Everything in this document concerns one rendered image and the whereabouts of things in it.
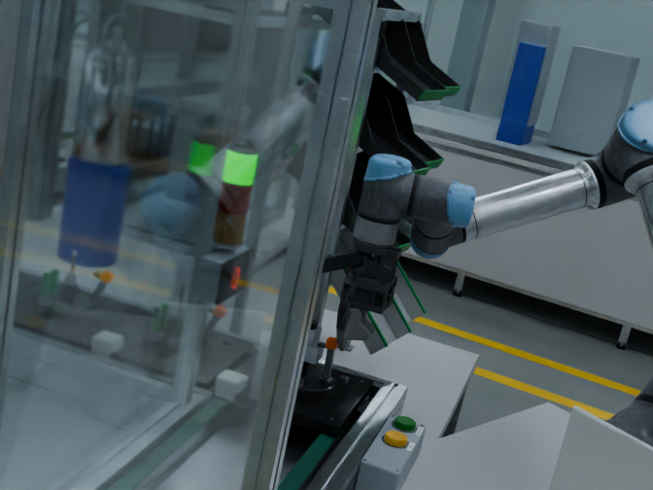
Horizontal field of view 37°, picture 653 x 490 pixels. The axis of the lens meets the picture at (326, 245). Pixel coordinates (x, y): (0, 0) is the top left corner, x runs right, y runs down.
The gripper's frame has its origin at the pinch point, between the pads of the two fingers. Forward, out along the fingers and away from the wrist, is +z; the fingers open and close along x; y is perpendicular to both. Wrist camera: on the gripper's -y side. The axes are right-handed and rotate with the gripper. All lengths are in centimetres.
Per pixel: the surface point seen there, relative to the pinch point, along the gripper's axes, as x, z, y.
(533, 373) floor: 312, 107, 31
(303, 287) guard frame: -85, -37, 15
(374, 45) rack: 19, -52, -10
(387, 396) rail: 10.6, 11.8, 9.0
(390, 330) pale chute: 32.5, 6.5, 2.9
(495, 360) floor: 315, 107, 11
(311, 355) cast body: -2.1, 3.1, -4.2
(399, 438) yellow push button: -9.3, 10.1, 15.9
